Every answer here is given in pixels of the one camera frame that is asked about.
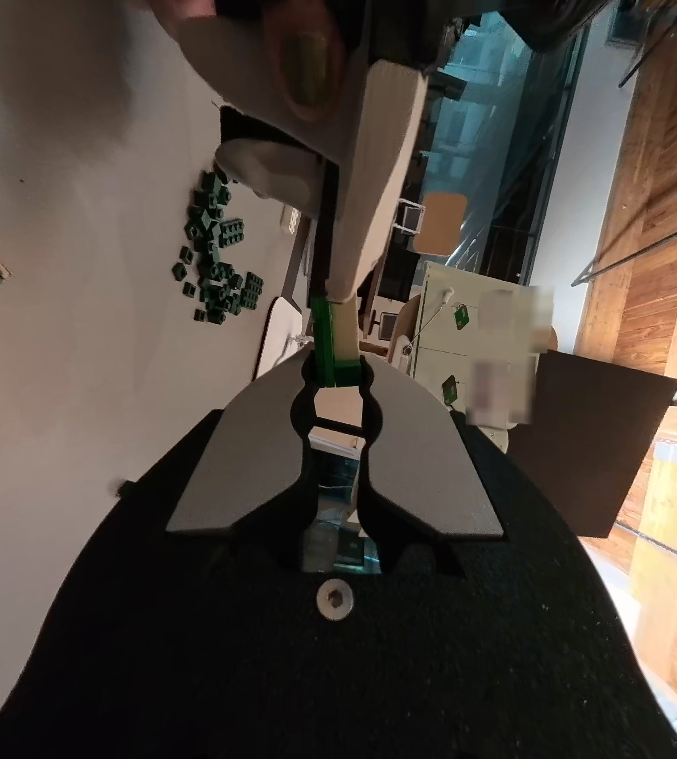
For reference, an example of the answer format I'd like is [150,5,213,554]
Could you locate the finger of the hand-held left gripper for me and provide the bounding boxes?
[214,138,324,219]
[327,58,429,304]

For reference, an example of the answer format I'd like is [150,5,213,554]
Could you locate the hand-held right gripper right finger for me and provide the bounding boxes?
[356,356,505,540]

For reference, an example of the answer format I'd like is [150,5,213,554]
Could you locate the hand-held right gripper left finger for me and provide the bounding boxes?
[164,353,317,534]

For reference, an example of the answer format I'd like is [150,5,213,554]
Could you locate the green and white lego assembly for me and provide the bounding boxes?
[308,295,376,389]

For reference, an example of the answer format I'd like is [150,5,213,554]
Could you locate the pile of dark green lego pieces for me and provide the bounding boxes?
[171,169,265,326]

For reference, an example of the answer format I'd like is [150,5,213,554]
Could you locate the person's left hand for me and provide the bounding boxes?
[137,0,349,124]

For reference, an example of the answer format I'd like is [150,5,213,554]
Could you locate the tan rounded panel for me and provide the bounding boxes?
[412,191,469,257]

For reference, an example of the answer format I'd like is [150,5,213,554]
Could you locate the white book stand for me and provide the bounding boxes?
[253,295,428,380]

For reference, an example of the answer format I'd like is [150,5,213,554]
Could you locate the white cable with plug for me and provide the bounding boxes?
[412,287,455,351]

